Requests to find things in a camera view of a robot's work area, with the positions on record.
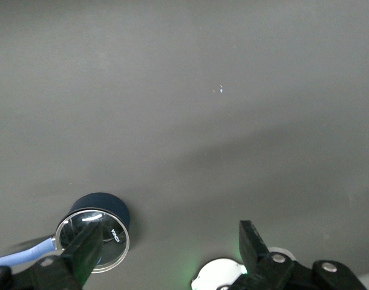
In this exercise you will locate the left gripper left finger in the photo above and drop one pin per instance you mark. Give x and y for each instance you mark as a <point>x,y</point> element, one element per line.
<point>84,253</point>

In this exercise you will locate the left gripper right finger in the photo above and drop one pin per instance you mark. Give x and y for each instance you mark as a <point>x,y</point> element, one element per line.
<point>252,247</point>

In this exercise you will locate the glass saucepan lid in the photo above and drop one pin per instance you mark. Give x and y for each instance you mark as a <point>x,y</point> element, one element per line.
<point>115,241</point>

